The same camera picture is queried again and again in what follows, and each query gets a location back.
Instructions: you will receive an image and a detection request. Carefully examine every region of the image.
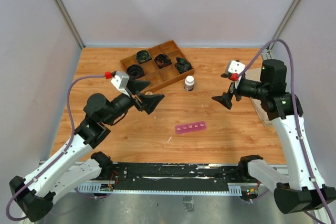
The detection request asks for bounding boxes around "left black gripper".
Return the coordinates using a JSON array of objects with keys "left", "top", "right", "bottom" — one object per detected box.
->
[{"left": 103, "top": 79, "right": 164, "bottom": 125}]

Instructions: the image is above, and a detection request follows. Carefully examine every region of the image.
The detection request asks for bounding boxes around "white cap pill bottle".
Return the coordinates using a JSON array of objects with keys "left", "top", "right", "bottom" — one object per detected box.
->
[{"left": 184, "top": 76, "right": 195, "bottom": 91}]

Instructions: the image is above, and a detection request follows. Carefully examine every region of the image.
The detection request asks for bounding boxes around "pink weekly pill organizer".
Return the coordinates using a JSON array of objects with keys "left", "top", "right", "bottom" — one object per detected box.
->
[{"left": 175, "top": 121, "right": 206, "bottom": 134}]

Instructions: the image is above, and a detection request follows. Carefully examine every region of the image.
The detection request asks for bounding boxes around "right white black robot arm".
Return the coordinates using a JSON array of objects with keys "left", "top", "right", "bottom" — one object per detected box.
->
[{"left": 212, "top": 59, "right": 335, "bottom": 214}]

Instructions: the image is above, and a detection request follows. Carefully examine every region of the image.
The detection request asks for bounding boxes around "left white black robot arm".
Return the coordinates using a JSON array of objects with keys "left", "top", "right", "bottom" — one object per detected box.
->
[{"left": 6, "top": 71, "right": 165, "bottom": 222}]

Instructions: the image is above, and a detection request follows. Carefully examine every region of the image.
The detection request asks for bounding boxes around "light wooden board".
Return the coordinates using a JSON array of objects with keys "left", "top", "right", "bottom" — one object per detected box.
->
[{"left": 245, "top": 68, "right": 272, "bottom": 127}]

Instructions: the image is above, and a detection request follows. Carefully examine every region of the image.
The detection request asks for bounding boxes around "wooden compartment tray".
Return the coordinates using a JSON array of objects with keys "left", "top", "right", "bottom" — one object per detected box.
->
[{"left": 120, "top": 40, "right": 195, "bottom": 92}]

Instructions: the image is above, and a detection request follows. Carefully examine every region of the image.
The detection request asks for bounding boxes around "black red coiled belt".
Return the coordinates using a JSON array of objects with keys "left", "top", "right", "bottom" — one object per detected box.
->
[{"left": 154, "top": 54, "right": 172, "bottom": 69}]

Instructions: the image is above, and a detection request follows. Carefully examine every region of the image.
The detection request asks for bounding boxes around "green yellow coiled belt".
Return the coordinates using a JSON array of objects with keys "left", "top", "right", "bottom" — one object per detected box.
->
[{"left": 135, "top": 49, "right": 152, "bottom": 64}]

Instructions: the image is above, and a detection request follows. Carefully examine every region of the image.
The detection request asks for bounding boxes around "green blue coiled belt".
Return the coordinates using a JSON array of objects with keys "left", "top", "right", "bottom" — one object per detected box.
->
[{"left": 175, "top": 57, "right": 192, "bottom": 74}]

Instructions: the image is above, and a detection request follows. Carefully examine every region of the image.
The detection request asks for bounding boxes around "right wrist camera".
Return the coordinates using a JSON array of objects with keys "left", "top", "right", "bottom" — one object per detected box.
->
[{"left": 225, "top": 60, "right": 246, "bottom": 81}]

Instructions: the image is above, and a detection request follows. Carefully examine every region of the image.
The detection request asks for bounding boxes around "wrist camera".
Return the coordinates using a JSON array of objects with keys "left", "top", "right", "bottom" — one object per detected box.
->
[
  {"left": 225, "top": 60, "right": 246, "bottom": 81},
  {"left": 110, "top": 71, "right": 130, "bottom": 96}
]

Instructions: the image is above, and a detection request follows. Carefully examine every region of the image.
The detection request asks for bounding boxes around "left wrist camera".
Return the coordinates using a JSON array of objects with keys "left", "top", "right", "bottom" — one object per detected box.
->
[{"left": 110, "top": 71, "right": 130, "bottom": 96}]

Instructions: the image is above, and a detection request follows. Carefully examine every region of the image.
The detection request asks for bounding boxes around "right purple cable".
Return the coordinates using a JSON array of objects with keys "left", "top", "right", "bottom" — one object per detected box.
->
[{"left": 233, "top": 39, "right": 336, "bottom": 224}]

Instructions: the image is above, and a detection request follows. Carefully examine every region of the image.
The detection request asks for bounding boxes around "purple cable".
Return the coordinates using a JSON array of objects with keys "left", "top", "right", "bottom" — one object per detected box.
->
[
  {"left": 5, "top": 71, "right": 113, "bottom": 221},
  {"left": 233, "top": 39, "right": 336, "bottom": 224}
]

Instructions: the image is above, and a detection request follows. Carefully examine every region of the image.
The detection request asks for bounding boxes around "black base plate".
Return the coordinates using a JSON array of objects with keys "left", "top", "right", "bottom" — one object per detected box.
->
[{"left": 81, "top": 162, "right": 270, "bottom": 193}]

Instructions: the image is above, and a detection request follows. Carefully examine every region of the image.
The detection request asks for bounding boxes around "grey slotted cable duct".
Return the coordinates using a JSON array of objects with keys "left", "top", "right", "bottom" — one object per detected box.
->
[{"left": 77, "top": 179, "right": 242, "bottom": 196}]

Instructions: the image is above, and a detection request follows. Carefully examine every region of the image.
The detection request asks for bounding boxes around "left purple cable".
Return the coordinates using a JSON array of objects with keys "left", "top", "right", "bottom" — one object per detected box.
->
[{"left": 5, "top": 71, "right": 113, "bottom": 221}]

